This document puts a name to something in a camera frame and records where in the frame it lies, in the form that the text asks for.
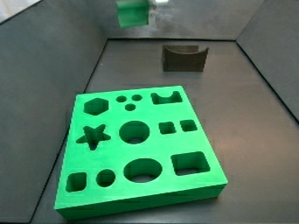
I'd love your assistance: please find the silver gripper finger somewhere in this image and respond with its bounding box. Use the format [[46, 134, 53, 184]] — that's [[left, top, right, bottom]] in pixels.
[[154, 0, 170, 5]]

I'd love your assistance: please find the green arch block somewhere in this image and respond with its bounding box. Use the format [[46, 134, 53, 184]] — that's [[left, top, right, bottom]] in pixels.
[[117, 0, 150, 28]]

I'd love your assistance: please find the black curved fixture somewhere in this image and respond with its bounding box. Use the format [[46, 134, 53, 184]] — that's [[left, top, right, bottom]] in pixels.
[[163, 45, 210, 72]]

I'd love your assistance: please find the green shape sorter board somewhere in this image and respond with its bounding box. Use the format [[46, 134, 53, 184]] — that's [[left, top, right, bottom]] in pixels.
[[55, 86, 229, 221]]

